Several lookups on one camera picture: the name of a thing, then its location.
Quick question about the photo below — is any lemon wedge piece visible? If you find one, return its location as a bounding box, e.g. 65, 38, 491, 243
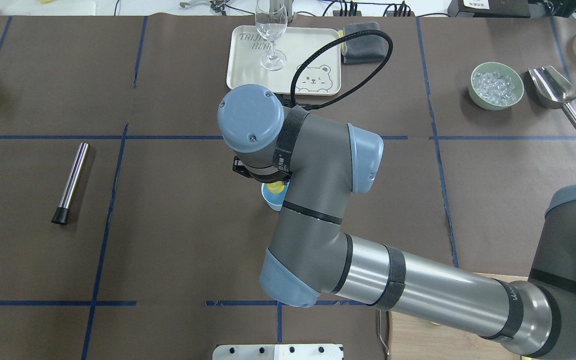
265, 181, 287, 194

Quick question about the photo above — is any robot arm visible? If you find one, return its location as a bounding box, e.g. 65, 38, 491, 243
217, 84, 576, 360

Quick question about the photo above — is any blue plastic cup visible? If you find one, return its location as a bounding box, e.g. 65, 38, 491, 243
261, 183, 288, 212

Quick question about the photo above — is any beige bear tray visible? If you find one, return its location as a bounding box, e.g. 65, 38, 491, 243
226, 25, 343, 96

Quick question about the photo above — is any grey folded cloth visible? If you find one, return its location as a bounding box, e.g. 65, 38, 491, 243
339, 22, 387, 65

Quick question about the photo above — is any clear wine glass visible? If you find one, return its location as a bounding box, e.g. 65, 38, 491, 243
254, 0, 288, 72

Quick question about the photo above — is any wooden cutting board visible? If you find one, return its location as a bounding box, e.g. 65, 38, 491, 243
388, 269, 521, 360

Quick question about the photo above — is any green bowl with ice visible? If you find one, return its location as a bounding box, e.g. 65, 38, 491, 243
468, 62, 525, 111

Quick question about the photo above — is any steel muddler black tip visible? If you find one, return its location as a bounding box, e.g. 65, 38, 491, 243
51, 142, 89, 226

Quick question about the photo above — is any metal ice scoop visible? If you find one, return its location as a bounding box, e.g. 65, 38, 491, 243
527, 65, 576, 130

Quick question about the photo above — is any white camera pole mount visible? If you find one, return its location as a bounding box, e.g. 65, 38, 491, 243
212, 343, 345, 360

